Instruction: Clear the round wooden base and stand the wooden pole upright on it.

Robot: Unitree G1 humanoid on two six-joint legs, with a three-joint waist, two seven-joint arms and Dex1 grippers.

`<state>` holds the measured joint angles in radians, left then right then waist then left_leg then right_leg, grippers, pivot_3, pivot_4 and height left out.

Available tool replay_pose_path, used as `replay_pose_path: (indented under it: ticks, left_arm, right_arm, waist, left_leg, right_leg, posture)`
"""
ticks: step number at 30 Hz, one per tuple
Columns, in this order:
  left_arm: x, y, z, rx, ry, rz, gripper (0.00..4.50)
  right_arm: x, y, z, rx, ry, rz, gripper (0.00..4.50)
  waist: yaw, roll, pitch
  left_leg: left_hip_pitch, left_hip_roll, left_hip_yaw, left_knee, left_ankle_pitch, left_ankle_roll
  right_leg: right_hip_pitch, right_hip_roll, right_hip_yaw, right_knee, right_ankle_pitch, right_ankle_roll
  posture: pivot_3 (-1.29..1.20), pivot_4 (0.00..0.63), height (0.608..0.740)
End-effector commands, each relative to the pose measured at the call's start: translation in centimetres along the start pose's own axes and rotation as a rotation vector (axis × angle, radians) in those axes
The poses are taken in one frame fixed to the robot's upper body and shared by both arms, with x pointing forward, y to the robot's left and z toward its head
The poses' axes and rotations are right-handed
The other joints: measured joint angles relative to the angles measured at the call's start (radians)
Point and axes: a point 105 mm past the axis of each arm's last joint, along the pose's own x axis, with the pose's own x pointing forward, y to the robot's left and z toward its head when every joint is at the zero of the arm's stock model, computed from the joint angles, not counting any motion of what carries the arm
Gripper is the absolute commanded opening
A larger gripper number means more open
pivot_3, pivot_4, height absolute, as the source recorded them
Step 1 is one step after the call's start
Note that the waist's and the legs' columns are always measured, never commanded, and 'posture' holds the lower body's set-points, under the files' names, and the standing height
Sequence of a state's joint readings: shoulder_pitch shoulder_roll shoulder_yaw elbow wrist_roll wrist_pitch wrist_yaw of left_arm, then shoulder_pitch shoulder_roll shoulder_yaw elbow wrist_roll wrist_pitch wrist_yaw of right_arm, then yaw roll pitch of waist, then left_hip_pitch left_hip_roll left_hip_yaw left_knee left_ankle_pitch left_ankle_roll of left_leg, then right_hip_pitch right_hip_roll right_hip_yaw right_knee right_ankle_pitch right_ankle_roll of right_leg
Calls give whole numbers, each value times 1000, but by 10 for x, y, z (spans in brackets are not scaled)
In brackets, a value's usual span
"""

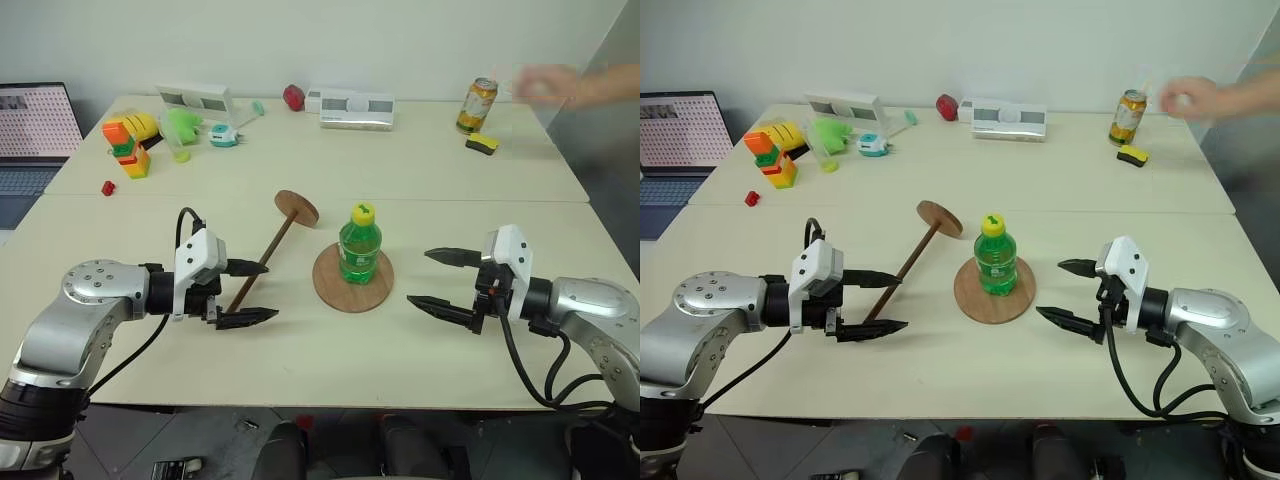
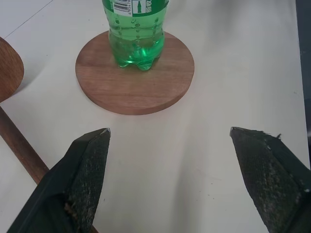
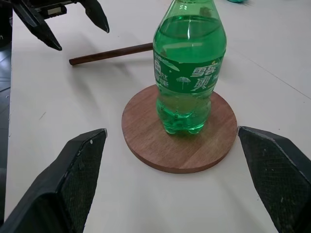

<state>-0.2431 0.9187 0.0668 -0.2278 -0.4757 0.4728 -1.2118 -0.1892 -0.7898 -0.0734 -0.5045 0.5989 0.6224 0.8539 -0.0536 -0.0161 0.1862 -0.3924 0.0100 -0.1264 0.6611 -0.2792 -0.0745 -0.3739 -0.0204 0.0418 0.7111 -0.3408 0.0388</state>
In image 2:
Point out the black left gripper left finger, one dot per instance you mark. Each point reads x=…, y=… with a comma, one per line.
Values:
x=73, y=184

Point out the round wooden base disc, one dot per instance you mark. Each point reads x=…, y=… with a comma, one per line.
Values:
x=136, y=85

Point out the green plastic soda bottle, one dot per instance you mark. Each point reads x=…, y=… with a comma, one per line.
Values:
x=136, y=31

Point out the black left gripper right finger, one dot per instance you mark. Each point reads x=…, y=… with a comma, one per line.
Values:
x=272, y=177

